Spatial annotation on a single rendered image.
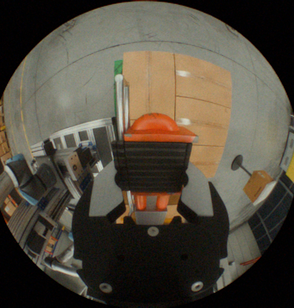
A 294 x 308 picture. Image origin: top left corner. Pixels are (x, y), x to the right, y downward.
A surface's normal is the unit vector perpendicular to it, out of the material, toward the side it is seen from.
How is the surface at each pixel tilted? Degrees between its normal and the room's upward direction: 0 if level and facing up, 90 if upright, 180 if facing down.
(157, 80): 0
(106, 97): 0
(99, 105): 0
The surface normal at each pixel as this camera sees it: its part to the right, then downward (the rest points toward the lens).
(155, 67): -0.03, 0.45
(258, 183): -1.00, -0.08
